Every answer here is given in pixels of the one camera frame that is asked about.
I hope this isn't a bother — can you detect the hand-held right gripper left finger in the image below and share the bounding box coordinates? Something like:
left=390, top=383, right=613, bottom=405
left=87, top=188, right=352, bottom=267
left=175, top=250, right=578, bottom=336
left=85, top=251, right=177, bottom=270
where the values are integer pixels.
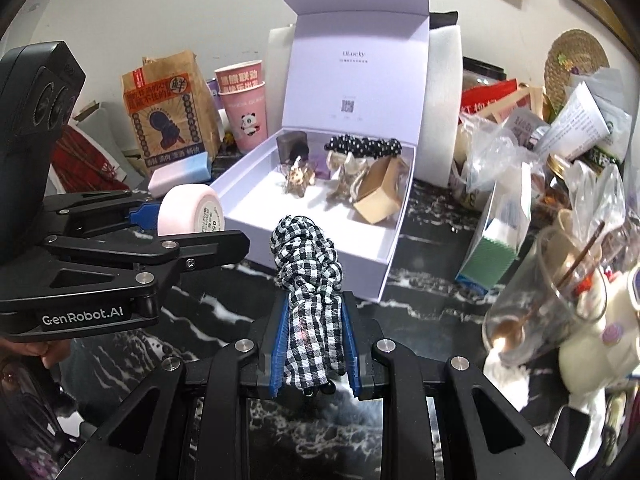
left=65, top=290, right=293, bottom=480

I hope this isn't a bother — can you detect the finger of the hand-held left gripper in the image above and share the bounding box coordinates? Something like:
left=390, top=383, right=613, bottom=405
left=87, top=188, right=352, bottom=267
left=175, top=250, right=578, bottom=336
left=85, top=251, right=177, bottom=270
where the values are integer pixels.
left=0, top=229, right=251, bottom=313
left=42, top=190, right=168, bottom=240

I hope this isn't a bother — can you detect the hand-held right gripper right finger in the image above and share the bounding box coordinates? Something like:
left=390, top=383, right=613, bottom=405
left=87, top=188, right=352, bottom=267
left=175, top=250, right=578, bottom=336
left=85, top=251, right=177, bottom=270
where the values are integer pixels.
left=342, top=290, right=556, bottom=480

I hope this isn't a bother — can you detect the pink tape roll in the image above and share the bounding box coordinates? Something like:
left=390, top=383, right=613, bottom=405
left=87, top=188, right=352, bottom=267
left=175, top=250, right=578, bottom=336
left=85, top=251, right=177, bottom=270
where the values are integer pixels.
left=157, top=184, right=223, bottom=236

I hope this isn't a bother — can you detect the black white gingham scrunchie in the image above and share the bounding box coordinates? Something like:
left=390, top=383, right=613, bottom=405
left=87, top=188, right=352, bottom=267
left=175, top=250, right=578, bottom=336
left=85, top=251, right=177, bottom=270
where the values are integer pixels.
left=269, top=214, right=346, bottom=393

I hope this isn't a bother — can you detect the gold crystal hair claw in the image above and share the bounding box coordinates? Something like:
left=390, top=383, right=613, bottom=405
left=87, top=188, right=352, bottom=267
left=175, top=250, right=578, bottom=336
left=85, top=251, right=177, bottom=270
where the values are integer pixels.
left=281, top=156, right=317, bottom=195

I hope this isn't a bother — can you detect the gold rectangular hair clip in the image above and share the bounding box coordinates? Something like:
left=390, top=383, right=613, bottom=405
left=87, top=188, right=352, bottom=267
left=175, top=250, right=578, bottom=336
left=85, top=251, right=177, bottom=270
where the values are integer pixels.
left=352, top=155, right=411, bottom=223

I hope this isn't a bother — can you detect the dark brown hair claw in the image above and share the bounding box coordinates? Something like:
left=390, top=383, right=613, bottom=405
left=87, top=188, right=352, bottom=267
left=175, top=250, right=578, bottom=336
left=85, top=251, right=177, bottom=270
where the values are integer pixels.
left=276, top=131, right=310, bottom=166

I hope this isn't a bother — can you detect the beige hair claw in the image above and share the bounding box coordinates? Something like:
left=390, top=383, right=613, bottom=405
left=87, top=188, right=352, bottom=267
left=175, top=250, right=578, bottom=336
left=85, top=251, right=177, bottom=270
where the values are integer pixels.
left=325, top=152, right=352, bottom=206

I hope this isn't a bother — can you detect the black polka dot scrunchie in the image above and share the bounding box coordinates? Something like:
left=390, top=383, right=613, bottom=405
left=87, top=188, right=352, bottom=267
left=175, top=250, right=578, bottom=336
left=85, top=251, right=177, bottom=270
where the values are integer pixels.
left=322, top=134, right=403, bottom=161

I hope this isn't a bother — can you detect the lavender gift box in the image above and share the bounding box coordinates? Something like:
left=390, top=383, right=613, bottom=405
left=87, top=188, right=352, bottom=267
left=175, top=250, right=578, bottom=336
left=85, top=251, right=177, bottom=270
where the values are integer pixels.
left=210, top=0, right=431, bottom=302

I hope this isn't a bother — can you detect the person's left hand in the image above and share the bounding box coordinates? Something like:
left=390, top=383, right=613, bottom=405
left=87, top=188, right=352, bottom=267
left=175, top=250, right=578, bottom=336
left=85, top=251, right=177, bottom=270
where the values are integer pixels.
left=40, top=340, right=73, bottom=373

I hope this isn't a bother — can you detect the brown printed paper bag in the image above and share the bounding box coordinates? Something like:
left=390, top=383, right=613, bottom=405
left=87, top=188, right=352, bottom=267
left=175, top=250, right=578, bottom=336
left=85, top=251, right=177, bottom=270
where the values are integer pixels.
left=121, top=50, right=221, bottom=177

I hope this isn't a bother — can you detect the pink panda paper cup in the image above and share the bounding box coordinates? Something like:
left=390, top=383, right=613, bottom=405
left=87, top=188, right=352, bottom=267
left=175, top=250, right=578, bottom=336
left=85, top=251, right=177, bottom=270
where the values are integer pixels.
left=220, top=82, right=267, bottom=156

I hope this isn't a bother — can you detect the crumpled white tissue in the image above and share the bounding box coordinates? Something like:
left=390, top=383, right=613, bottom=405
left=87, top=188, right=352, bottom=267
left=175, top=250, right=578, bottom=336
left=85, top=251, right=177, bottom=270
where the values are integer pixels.
left=482, top=347, right=533, bottom=411

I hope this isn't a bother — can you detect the long metal spoon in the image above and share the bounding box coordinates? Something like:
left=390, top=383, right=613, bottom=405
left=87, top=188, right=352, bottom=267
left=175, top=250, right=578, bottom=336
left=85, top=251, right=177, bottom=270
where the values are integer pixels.
left=492, top=220, right=606, bottom=348

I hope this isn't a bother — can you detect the green striped box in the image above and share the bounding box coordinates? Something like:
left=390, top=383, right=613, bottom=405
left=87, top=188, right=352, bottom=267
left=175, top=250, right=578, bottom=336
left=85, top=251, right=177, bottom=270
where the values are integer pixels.
left=454, top=162, right=533, bottom=296

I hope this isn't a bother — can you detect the red printed paper cup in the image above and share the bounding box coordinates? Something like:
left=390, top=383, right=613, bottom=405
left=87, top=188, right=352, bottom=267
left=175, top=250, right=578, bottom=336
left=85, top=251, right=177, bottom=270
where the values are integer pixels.
left=215, top=60, right=266, bottom=95

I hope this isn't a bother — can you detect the clear glass cup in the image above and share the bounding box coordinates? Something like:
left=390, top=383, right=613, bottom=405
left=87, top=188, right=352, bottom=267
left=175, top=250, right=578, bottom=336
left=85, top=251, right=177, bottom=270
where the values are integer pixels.
left=482, top=227, right=608, bottom=366

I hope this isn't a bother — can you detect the black smartphone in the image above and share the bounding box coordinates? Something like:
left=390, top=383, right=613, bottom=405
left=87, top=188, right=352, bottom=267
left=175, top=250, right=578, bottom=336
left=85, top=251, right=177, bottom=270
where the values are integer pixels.
left=547, top=405, right=591, bottom=461

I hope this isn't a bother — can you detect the cream water bottle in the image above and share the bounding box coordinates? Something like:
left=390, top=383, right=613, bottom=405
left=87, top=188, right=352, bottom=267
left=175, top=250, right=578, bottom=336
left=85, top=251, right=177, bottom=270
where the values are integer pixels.
left=557, top=265, right=640, bottom=396

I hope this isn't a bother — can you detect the clear plastic bag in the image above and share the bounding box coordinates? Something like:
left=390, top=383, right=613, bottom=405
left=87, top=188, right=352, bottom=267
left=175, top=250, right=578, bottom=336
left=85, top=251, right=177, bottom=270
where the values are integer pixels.
left=457, top=110, right=531, bottom=201

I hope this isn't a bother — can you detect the white foam sheet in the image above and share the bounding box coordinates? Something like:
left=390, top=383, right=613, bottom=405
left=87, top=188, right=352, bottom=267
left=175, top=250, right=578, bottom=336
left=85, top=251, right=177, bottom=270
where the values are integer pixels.
left=265, top=25, right=466, bottom=188

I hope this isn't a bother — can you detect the glass jar with gold lid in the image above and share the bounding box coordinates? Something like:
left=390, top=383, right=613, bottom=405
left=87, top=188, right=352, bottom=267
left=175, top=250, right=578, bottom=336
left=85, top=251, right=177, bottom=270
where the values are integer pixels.
left=545, top=152, right=576, bottom=176

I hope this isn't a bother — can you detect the red snack packet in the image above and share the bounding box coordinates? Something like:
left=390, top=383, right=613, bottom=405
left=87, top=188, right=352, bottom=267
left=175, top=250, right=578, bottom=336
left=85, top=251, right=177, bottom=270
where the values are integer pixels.
left=460, top=79, right=518, bottom=116

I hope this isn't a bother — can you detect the light wooden box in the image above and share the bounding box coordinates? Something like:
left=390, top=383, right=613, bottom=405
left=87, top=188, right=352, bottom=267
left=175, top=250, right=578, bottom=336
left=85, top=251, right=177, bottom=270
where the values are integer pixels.
left=492, top=85, right=546, bottom=123

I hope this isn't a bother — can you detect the white printed leaflet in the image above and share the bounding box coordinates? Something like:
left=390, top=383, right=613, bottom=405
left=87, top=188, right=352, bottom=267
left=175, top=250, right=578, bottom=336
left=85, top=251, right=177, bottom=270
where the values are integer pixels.
left=532, top=80, right=608, bottom=158

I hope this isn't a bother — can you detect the round woven coaster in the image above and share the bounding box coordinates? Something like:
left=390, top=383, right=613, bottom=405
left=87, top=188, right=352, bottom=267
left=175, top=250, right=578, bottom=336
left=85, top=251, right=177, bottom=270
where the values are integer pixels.
left=544, top=30, right=611, bottom=111

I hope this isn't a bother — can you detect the gold picture frame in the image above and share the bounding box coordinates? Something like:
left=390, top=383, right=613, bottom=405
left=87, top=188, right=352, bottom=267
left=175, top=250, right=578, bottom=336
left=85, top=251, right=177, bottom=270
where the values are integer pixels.
left=555, top=0, right=633, bottom=48

